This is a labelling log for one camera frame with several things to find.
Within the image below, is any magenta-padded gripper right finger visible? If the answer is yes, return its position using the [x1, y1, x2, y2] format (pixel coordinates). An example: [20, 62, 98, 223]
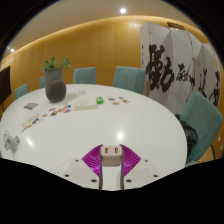
[119, 143, 162, 191]

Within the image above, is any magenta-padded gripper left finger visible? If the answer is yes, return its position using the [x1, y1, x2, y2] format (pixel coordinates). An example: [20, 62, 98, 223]
[54, 143, 103, 191]

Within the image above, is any small white charger block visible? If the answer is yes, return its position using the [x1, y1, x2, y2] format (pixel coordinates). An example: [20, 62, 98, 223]
[99, 144, 124, 191]

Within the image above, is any flat white box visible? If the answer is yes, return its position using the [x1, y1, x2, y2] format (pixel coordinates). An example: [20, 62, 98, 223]
[72, 96, 100, 111]

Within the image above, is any black bag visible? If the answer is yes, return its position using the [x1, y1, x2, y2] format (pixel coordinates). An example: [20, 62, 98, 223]
[174, 113, 200, 158]

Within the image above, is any group of teal chairs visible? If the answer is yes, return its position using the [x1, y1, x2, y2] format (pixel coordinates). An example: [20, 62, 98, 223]
[13, 65, 224, 168]

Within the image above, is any potted plant in grey vase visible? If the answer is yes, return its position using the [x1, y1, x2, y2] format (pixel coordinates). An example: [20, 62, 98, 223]
[40, 56, 74, 104]

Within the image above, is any calligraphy folding screen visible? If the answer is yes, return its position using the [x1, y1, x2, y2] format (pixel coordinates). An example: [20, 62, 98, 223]
[139, 21, 224, 117]

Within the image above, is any black flat screen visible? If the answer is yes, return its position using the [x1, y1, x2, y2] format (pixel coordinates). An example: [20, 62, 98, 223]
[0, 65, 12, 106]

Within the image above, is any group of ceiling lights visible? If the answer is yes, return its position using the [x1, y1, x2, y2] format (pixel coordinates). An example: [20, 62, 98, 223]
[9, 7, 128, 54]

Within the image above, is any white bundled power cable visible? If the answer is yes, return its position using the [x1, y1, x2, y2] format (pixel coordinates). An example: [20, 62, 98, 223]
[2, 130, 22, 158]

